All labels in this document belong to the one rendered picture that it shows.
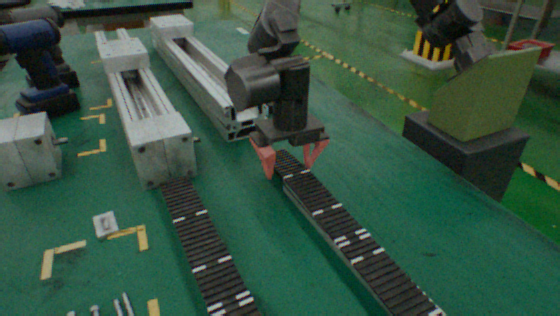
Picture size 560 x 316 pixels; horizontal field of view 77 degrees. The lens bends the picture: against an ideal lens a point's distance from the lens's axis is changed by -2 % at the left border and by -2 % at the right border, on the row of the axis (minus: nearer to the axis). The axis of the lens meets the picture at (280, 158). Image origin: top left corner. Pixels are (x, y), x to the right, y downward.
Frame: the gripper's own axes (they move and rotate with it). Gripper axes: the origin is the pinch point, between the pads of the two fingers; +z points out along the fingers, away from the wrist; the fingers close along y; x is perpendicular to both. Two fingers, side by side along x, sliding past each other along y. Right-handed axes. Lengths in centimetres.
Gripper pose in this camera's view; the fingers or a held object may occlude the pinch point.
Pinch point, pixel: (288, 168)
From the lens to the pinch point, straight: 64.6
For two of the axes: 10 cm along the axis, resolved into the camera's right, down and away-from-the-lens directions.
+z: -0.1, 8.4, 5.5
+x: 4.3, 5.0, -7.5
